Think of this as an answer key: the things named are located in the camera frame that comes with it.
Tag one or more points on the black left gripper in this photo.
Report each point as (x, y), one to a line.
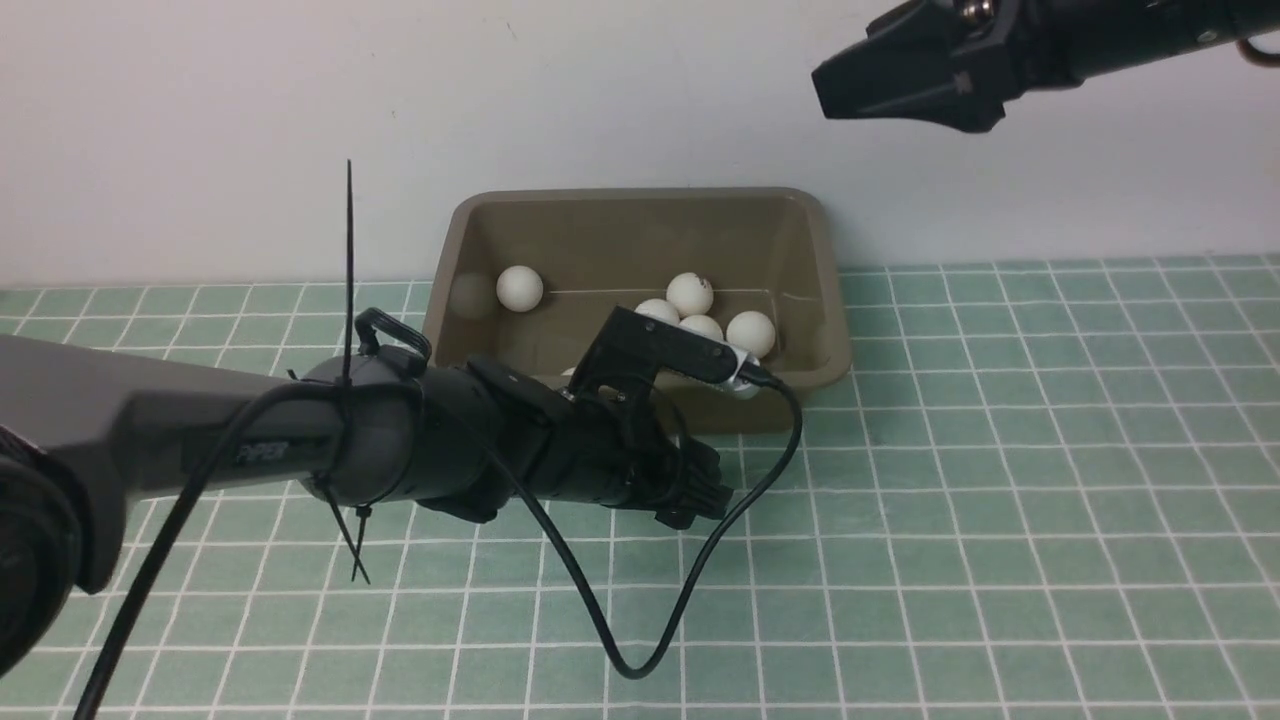
(617, 455)

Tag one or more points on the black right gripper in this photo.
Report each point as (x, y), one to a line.
(951, 63)

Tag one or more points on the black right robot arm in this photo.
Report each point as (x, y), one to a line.
(1105, 36)

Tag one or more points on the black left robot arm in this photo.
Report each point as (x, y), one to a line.
(88, 433)

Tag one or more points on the olive plastic bin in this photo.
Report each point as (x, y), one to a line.
(765, 249)

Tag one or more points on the green checkered tablecloth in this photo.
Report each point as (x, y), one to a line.
(1045, 491)

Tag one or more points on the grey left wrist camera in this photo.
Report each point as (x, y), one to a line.
(631, 350)

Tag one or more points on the black cable ties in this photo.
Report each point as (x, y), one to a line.
(321, 485)

